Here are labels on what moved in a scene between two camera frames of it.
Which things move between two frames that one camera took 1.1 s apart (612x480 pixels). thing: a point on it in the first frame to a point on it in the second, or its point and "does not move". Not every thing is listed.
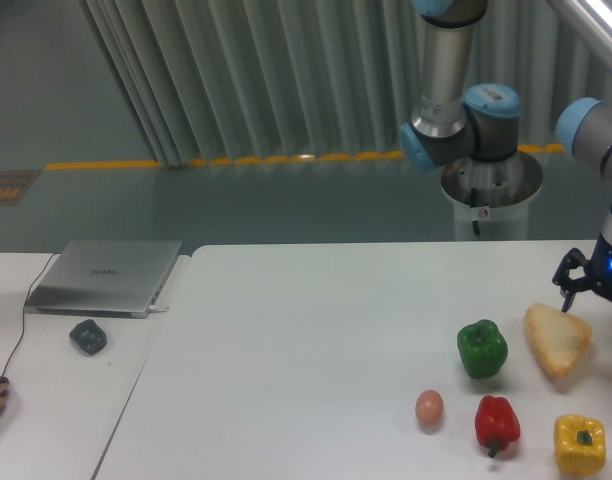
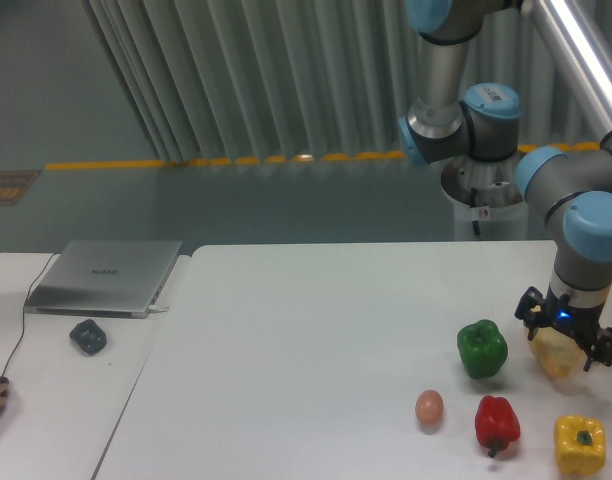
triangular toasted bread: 560,338 does not move
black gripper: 607,274 to 581,323
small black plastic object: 88,337 does not move
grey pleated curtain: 235,80 does not move
